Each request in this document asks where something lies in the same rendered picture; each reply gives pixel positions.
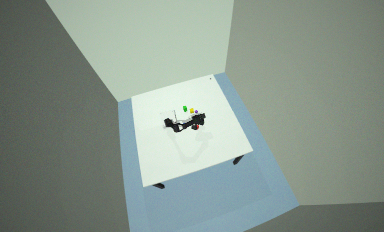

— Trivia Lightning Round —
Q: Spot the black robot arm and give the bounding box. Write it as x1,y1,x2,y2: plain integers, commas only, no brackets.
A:
164,113,206,133

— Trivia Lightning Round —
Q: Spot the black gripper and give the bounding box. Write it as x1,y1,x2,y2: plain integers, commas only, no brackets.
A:
191,123,198,130

